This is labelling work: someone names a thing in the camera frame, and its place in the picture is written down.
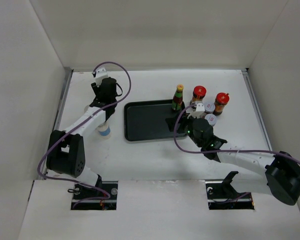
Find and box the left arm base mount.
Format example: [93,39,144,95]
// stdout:
[67,181,119,211]

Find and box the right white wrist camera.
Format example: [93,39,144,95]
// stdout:
[187,102,205,119]

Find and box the white lid spice jar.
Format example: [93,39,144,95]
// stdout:
[203,101,216,116]
[204,113,217,127]

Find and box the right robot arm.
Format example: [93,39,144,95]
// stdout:
[165,114,300,206]

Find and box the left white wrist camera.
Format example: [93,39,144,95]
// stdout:
[92,66,109,86]

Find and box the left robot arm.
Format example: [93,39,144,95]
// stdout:
[46,77,120,200]

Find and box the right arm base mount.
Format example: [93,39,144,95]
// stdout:
[205,171,255,210]

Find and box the front white lid spice jar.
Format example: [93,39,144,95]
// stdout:
[204,113,217,127]

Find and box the red lid jar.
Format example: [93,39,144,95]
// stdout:
[190,85,207,104]
[213,92,230,116]

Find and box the rear white lid spice jar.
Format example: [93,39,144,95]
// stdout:
[203,101,216,116]

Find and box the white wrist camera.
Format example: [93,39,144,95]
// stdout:
[92,66,109,86]
[187,102,205,119]

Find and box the green sauce bottle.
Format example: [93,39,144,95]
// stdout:
[171,84,184,112]

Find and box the left red lid jar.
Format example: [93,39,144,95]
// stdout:
[190,85,207,104]

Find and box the front blue label jar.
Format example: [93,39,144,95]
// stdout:
[96,121,111,139]

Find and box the rear silver lid jar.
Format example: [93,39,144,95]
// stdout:
[84,105,90,112]

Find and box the right red lid jar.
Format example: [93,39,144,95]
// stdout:
[213,92,230,116]

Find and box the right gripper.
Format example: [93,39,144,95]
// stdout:
[165,111,203,148]

